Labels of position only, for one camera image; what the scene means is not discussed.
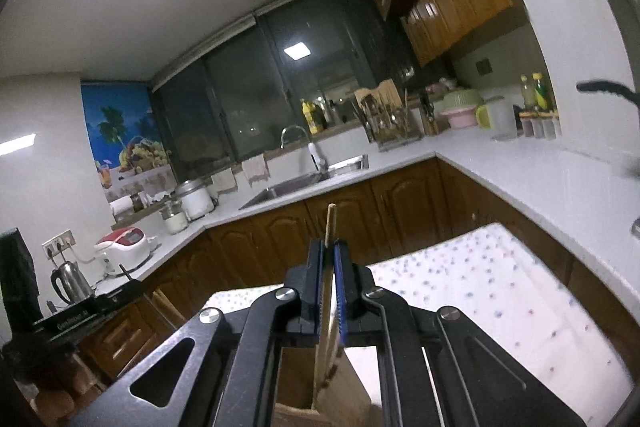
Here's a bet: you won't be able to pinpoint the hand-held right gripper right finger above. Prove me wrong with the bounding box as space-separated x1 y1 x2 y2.
334 241 588 427

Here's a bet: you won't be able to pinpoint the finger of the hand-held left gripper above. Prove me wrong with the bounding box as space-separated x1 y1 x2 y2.
32 289 147 344

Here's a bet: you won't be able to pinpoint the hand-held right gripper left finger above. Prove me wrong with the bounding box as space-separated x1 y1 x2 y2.
70 238 326 427

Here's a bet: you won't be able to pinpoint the wooden utensil holder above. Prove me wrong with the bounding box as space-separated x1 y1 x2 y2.
272 344 373 427

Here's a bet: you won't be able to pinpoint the person's left hand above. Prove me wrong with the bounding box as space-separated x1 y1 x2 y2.
27 384 103 427

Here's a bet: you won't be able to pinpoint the stainless steel electric kettle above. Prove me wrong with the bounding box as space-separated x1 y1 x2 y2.
50 261 96 305

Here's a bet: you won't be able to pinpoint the red and white rice cooker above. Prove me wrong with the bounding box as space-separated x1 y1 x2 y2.
95 228 156 275

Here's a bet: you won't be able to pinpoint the stainless steel sink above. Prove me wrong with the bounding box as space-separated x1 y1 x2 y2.
239 154 371 211

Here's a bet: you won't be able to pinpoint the wooden lower cabinets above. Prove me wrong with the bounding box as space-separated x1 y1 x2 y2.
75 157 640 383

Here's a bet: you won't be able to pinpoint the white paper roll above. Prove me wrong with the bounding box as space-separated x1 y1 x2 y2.
109 197 135 223

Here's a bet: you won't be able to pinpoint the chrome kitchen faucet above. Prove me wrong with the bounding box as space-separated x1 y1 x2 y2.
281 125 328 172

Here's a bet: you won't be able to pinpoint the dotted white tablecloth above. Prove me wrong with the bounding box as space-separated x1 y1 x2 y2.
202 222 633 427

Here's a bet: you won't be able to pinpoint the glass jar with white contents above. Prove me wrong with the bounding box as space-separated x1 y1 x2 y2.
161 201 190 235

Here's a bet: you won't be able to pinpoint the pink dish cloth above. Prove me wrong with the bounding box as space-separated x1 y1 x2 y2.
241 154 271 185

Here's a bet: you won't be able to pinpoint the white dish cloth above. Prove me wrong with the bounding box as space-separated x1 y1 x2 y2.
211 168 237 194

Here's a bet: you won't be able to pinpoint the white pot with metal lid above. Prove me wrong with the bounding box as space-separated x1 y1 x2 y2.
175 179 216 220

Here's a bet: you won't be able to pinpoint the yellow oil bottle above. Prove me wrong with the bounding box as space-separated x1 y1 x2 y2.
301 98 326 135

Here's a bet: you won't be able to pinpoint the metal utensil drying rack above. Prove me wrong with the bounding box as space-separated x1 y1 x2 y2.
352 97 421 152

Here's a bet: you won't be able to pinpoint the wooden knife block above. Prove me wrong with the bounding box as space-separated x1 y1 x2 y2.
419 92 441 136

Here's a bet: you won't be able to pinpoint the wooden cutting board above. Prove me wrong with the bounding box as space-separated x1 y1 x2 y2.
354 78 401 108

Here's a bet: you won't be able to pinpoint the dark kitchen window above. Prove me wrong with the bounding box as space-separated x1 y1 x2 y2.
150 0 426 162

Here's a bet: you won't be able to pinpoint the pink basin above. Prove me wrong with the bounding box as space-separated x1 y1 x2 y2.
447 109 480 128

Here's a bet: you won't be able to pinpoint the seasoning jar set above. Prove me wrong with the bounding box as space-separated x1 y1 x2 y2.
518 109 558 140

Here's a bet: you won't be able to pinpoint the pale yellow liquid bottle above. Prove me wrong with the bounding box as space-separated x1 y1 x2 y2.
520 75 537 112

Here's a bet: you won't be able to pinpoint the green and yellow bottle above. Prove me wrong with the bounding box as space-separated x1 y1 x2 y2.
532 73 551 112

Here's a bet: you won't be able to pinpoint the wall power socket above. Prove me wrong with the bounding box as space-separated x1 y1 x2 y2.
41 231 77 263

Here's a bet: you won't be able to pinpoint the palm and fruit wall poster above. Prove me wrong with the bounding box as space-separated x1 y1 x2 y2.
81 83 176 198

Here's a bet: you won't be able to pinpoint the black pan handle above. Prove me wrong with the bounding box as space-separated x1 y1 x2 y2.
576 79 640 108

